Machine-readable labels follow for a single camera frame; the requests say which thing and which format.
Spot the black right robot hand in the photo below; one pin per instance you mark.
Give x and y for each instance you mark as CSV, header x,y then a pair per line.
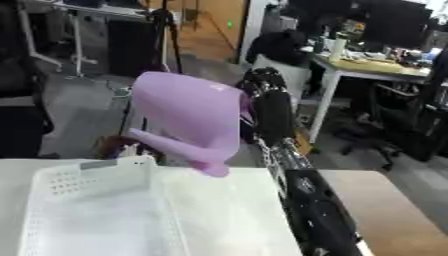
x,y
273,110

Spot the purple plastic watering can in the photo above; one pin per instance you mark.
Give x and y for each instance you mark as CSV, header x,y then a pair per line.
x,y
192,113

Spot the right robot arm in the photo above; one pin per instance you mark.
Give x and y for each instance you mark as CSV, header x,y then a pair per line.
x,y
318,203

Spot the black bag on white chair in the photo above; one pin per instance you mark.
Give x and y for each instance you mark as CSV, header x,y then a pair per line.
x,y
279,46

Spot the white paper roll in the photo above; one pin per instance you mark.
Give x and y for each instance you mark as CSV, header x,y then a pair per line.
x,y
336,49

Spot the white desk with wooden top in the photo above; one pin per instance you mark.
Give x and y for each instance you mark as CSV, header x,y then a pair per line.
x,y
361,73

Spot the black office chair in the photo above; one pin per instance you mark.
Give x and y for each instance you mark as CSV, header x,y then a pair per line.
x,y
373,133

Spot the white perforated plastic basket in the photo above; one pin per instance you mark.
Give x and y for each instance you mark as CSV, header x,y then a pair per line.
x,y
99,210

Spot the black camera tripod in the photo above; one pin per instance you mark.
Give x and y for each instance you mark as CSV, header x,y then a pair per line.
x,y
165,36

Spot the white table frame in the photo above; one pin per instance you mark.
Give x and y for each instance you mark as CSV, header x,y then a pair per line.
x,y
52,33

